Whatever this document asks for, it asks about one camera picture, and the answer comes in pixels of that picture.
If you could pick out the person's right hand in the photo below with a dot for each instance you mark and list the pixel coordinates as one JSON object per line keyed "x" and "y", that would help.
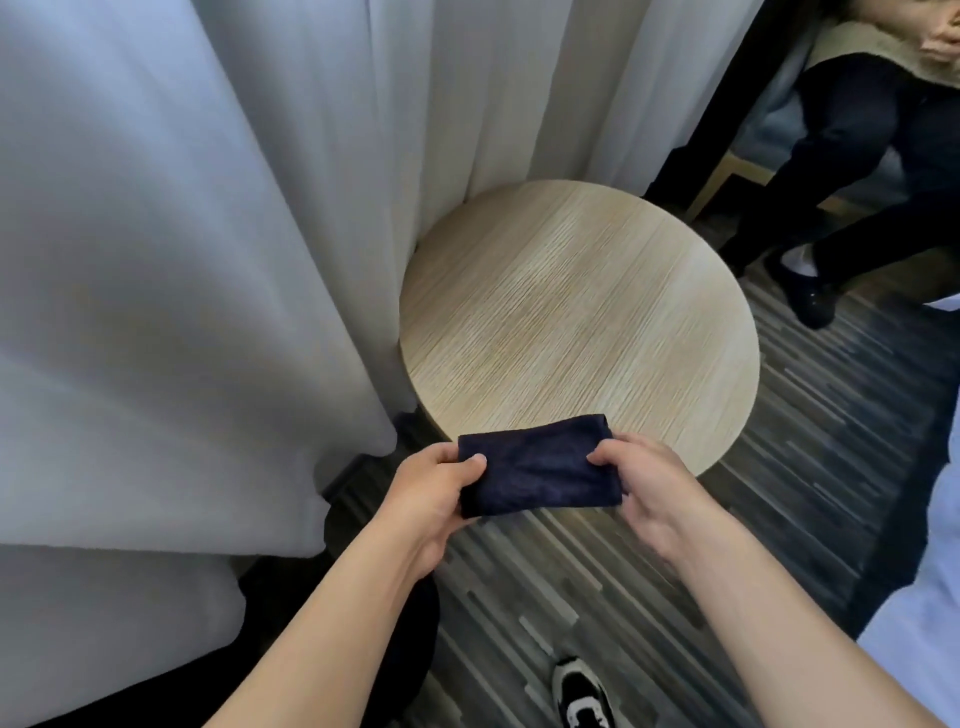
{"x": 660, "y": 491}

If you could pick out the person's left hand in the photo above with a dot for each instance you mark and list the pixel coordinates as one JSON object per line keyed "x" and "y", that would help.
{"x": 420, "y": 499}

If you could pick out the person's right thumb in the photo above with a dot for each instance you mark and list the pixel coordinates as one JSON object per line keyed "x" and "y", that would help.
{"x": 606, "y": 454}

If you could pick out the person's left thumb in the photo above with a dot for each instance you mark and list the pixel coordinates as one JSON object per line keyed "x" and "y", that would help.
{"x": 466, "y": 471}

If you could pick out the dark navy cloth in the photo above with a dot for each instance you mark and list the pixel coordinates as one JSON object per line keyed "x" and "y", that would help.
{"x": 536, "y": 465}

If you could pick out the person's left forearm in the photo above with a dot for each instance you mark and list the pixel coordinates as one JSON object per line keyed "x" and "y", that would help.
{"x": 300, "y": 637}

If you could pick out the person's right forearm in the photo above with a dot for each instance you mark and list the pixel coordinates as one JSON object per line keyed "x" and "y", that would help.
{"x": 787, "y": 622}

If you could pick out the round light wooden table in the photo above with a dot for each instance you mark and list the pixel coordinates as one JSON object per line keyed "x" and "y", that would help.
{"x": 577, "y": 322}

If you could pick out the black and white sneaker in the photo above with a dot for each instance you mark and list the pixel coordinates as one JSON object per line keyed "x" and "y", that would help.
{"x": 581, "y": 694}

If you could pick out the wooden chair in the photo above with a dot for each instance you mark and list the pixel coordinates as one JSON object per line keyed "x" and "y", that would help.
{"x": 739, "y": 176}

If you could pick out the white sheer curtain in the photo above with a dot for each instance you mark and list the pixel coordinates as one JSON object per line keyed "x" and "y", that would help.
{"x": 225, "y": 262}

